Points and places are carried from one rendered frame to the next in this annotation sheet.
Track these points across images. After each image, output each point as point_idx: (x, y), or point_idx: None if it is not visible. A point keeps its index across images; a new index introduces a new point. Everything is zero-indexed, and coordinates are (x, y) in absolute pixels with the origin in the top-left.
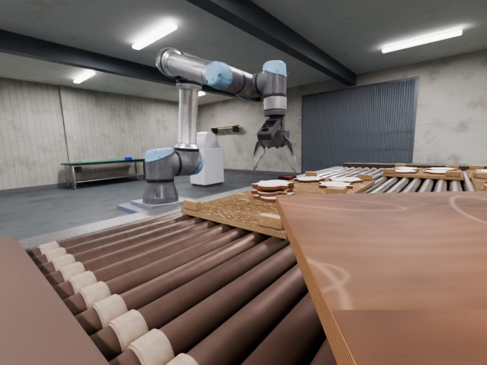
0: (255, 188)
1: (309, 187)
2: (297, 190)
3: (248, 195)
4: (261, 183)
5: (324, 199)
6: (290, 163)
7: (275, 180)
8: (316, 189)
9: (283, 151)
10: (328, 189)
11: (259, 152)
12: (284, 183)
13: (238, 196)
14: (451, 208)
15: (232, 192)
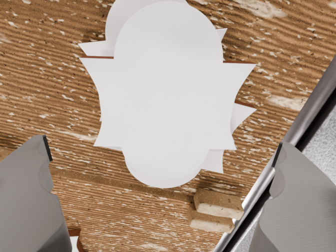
0: (240, 101)
1: (106, 231)
2: (123, 188)
3: (257, 75)
4: (210, 79)
5: None
6: (31, 149)
7: (176, 161)
8: (79, 212)
9: (38, 222)
10: (1, 160)
11: (306, 223)
12: (113, 103)
13: (291, 52)
14: None
15: (327, 174)
